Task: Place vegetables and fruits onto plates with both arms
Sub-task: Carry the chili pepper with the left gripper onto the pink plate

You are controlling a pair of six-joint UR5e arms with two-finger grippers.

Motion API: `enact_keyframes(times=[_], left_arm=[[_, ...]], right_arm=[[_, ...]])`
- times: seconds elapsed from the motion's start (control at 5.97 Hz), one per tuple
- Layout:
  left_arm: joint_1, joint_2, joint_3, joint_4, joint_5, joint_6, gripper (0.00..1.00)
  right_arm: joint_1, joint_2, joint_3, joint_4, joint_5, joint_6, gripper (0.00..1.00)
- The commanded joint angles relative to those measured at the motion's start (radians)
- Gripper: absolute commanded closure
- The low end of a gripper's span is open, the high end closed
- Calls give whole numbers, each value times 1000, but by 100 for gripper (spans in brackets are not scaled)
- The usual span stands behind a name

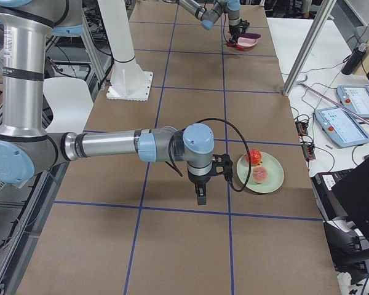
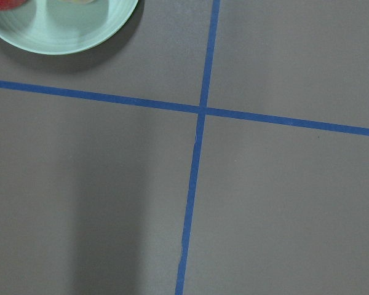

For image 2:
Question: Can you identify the yellow pink peach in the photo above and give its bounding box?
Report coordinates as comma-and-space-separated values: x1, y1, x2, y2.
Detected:
60, 0, 95, 5

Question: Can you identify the light green plate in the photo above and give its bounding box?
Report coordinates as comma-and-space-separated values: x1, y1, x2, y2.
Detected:
0, 1, 138, 55

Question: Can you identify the red pomegranate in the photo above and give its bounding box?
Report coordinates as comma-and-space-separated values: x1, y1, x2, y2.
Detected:
0, 0, 26, 11

